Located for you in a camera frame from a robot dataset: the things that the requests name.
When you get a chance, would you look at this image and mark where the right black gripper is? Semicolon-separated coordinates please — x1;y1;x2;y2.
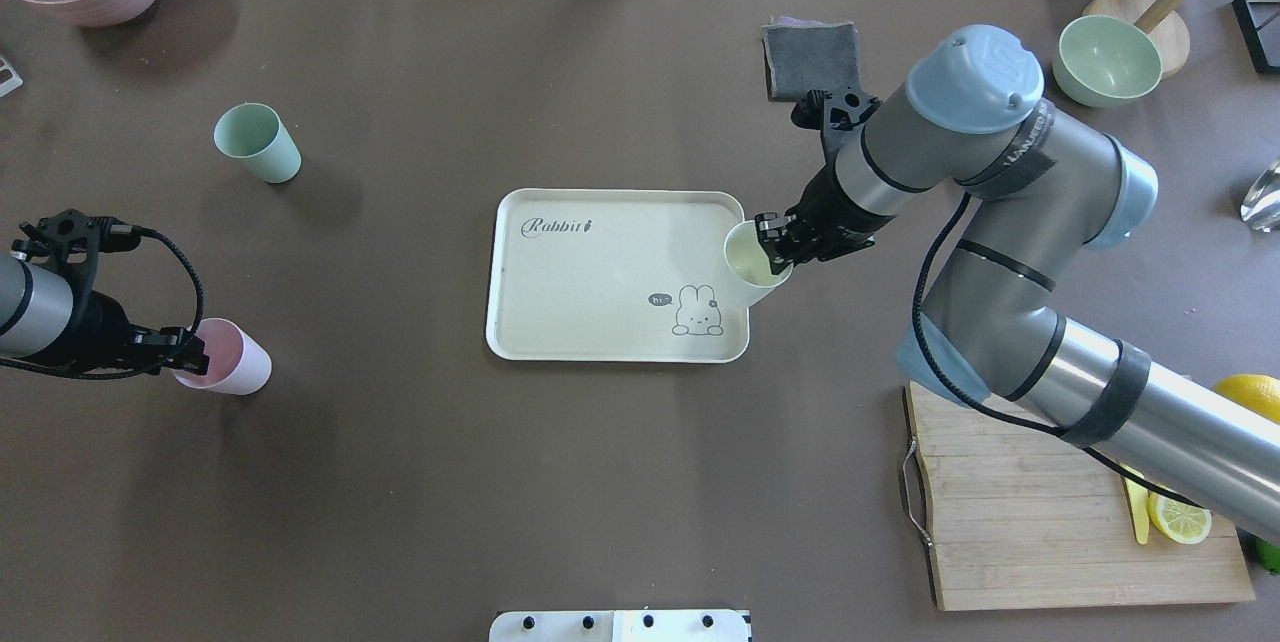
755;90;892;276

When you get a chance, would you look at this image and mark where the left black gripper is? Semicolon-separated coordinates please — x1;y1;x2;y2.
10;210;210;379

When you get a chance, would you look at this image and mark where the cream yellow cup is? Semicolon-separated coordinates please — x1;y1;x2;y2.
716;221;794;309

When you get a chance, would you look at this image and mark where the pink cup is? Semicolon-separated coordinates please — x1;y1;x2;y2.
172;318;273;396

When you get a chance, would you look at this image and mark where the mint green cup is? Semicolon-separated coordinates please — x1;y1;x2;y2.
212;101;302;185

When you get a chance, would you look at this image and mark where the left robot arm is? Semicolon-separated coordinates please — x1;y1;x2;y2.
1;208;210;381

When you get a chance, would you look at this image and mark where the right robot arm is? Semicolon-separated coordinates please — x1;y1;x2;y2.
754;24;1279;544

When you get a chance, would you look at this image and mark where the cream rabbit tray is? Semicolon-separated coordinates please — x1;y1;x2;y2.
486;188;750;364

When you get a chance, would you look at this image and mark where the grey folded cloth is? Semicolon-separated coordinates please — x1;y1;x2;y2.
762;17;861;104

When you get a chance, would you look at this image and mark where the mint green bowl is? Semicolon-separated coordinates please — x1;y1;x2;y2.
1051;17;1164;109

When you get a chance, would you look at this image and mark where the wooden cutting board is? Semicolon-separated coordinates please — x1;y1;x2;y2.
902;384;1254;613

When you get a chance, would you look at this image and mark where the yellow knife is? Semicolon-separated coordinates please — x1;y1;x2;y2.
1121;466;1151;545

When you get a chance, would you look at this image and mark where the metal scoop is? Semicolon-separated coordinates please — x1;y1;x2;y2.
1239;159;1279;233

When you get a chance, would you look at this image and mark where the lemon half slice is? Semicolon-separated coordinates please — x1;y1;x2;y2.
1146;492;1213;545

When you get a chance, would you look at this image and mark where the whole yellow lemon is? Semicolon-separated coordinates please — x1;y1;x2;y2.
1212;373;1279;425

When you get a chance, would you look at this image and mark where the black framed box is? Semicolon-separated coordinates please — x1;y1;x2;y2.
1231;0;1279;74

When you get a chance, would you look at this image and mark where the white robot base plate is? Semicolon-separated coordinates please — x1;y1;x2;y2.
488;607;753;641

